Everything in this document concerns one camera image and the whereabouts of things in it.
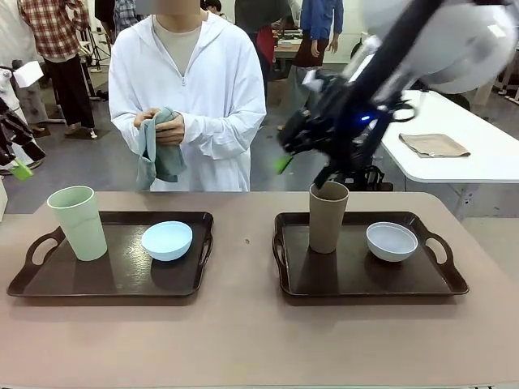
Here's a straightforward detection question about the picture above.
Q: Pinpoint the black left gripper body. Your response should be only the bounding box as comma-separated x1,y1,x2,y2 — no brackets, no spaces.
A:
0,96,46,166

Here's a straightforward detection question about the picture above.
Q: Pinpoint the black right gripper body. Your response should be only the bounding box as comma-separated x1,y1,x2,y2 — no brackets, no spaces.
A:
302,79,367,160

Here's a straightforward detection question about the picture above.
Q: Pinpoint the brown plastic cup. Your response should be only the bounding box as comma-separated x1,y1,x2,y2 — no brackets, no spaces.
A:
308,181,350,254

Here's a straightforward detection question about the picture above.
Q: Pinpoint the pale green plastic cup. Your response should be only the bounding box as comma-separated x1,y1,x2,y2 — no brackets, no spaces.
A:
46,186,109,263

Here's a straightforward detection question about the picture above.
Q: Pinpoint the beige cloth mat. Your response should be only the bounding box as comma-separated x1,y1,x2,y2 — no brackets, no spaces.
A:
398,132,472,160

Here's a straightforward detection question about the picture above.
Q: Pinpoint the teal cloth mat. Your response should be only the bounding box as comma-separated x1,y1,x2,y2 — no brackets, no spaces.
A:
135,106,188,192

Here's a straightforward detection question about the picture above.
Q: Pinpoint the light blue bowl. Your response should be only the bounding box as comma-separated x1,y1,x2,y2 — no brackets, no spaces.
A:
140,220,194,263

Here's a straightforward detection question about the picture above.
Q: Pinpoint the person's right forearm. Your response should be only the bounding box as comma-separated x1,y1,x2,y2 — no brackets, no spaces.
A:
109,105,142,131

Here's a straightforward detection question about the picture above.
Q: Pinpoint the person's left forearm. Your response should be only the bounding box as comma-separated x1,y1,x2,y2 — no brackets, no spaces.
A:
181,105,268,145

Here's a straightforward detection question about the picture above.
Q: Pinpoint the person's left hand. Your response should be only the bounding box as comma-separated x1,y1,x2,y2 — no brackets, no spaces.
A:
153,112,187,147

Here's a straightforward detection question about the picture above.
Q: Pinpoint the person's right hand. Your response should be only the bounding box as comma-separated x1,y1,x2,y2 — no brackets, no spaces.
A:
132,106,160,131

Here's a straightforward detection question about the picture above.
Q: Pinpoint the black bag under table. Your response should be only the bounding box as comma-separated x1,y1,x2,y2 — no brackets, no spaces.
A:
344,164,394,192

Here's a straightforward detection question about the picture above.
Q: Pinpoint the white blue-grey bowl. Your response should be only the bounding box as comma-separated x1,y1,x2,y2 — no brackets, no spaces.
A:
366,221,418,263

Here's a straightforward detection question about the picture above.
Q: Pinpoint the bystander in red plaid shirt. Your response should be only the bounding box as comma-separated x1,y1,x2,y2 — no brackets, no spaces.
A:
18,0,97,139

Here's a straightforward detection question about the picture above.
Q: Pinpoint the person in white hoodie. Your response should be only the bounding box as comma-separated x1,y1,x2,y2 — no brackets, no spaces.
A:
108,0,268,192

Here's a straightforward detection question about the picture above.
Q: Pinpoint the bystander in dark clothes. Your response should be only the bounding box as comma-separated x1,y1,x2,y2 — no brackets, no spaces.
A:
234,0,294,109

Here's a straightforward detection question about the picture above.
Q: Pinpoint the white side table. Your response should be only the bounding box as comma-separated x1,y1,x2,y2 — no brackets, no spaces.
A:
380,89,519,184

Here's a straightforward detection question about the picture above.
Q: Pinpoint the bystander in blue plaid shirt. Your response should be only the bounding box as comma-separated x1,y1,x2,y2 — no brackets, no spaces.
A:
113,0,141,38

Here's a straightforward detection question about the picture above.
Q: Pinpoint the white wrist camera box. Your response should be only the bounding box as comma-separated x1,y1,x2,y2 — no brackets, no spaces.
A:
13,61,44,88

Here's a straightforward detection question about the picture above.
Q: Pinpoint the dark brown handled tray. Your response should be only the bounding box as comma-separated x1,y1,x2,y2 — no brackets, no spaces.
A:
272,210,470,299
6,210,215,299

